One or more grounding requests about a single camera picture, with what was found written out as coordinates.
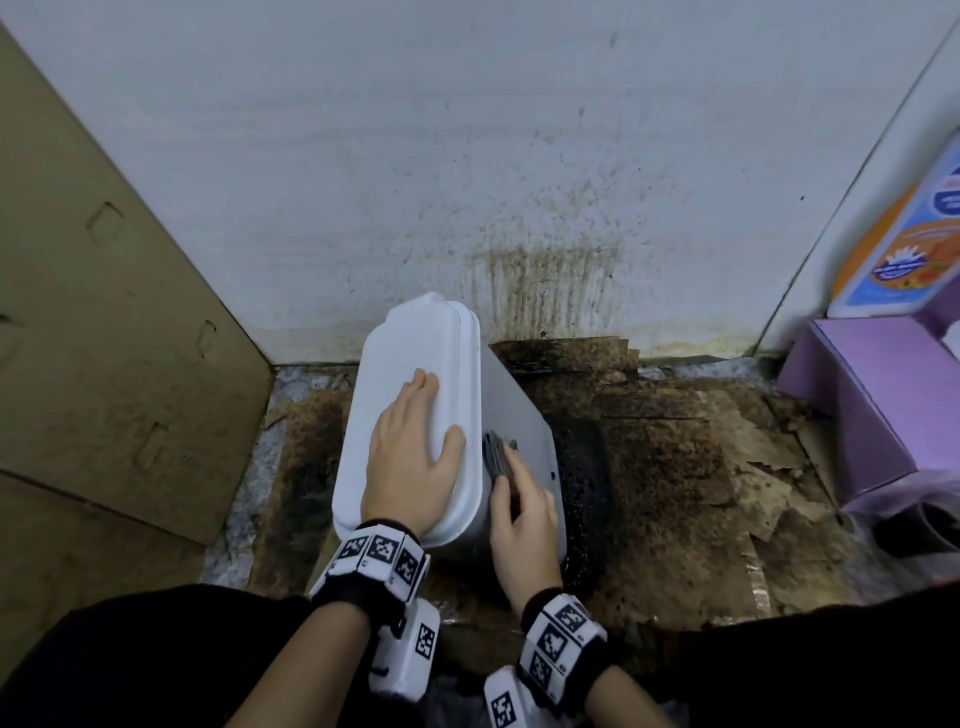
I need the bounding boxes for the person's left hand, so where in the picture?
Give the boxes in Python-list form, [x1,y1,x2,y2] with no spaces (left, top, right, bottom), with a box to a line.
[361,367,468,541]

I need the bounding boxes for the person's right hand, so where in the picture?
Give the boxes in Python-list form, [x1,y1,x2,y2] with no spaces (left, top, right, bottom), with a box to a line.
[489,443,564,620]

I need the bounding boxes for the white lidded trash bin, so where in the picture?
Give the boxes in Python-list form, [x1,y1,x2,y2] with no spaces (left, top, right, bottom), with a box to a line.
[331,292,568,564]

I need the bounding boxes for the person's left forearm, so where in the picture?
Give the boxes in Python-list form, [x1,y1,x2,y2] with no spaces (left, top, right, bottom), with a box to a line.
[224,599,373,728]

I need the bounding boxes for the person's black clothing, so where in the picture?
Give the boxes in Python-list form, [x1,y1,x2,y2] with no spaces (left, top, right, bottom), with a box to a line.
[0,581,960,728]

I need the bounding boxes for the right wrist marker band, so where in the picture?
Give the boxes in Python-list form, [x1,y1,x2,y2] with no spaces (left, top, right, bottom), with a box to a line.
[483,587,616,728]

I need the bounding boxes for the wrist marker band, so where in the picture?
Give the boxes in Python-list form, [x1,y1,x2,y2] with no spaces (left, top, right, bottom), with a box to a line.
[308,518,442,705]
[483,587,616,728]

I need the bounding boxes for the left wrist marker band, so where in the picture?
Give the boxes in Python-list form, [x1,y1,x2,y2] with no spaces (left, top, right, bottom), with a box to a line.
[308,518,442,705]

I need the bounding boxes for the stained brown cardboard sheet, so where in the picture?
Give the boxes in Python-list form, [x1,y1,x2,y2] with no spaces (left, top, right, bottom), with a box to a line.
[247,337,864,676]

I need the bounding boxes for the brown cardboard panel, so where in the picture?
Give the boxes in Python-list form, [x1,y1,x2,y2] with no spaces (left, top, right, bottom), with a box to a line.
[0,26,275,684]

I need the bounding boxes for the purple cardboard display box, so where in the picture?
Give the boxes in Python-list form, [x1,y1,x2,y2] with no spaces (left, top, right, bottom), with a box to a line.
[776,277,960,519]

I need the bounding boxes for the dark drink cup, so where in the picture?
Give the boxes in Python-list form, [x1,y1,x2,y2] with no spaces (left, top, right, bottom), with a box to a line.
[873,498,960,558]

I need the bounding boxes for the white bottle blue orange label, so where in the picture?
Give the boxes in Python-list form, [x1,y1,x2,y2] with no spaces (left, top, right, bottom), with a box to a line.
[827,131,960,320]

